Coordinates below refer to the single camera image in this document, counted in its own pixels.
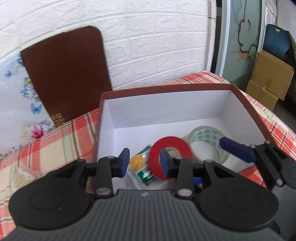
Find red tape roll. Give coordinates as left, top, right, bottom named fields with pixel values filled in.
left=148, top=137, right=193, bottom=180

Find snack packet yellow white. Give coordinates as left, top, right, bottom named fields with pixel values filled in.
left=126, top=145, right=157, bottom=190

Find clear printed tape roll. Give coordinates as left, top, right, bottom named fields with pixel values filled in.
left=187, top=126, right=230, bottom=164

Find bag of cotton swabs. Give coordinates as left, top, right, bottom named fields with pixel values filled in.
left=10, top=163, right=41, bottom=194

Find blue tape roll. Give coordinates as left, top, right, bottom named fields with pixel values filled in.
left=193, top=177, right=203, bottom=189

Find red plaid bed cover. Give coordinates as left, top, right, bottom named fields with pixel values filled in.
left=0, top=71, right=296, bottom=232

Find brown cardboard box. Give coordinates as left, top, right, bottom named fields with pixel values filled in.
left=93, top=83, right=277, bottom=193

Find stacked cardboard boxes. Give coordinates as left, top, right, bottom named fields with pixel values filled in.
left=246, top=51, right=294, bottom=110

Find floral plastic bag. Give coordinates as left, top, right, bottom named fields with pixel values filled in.
left=0, top=52, right=55, bottom=159

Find dark brown headboard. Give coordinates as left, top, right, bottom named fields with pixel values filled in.
left=21, top=26, right=112, bottom=126

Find blue chair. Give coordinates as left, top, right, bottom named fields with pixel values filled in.
left=263, top=24, right=293, bottom=64

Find sliding door with drawing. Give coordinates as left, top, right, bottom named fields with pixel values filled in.
left=215, top=1, right=264, bottom=90

